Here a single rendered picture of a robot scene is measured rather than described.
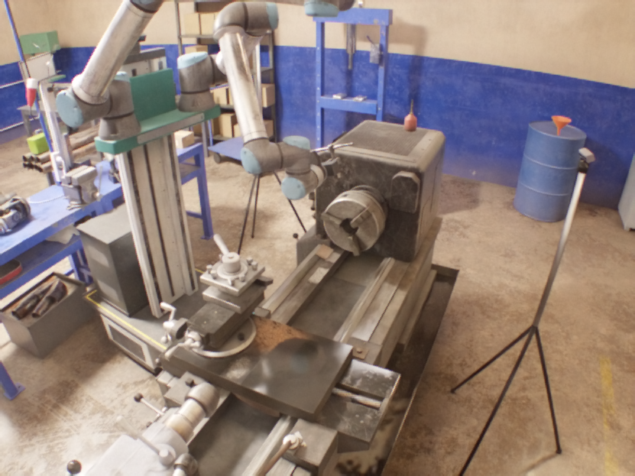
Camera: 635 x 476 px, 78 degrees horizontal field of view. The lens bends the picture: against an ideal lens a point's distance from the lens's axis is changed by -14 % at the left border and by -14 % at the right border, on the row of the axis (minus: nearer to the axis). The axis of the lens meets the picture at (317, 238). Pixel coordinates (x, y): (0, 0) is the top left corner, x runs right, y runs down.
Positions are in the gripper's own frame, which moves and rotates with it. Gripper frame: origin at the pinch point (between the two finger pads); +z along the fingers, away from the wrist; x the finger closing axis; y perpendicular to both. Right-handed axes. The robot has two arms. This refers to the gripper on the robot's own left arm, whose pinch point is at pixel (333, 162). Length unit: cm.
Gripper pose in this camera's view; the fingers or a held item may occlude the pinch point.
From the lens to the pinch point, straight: 186.0
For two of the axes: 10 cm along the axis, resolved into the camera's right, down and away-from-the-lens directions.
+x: 8.4, -0.6, -5.4
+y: 2.7, 9.0, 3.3
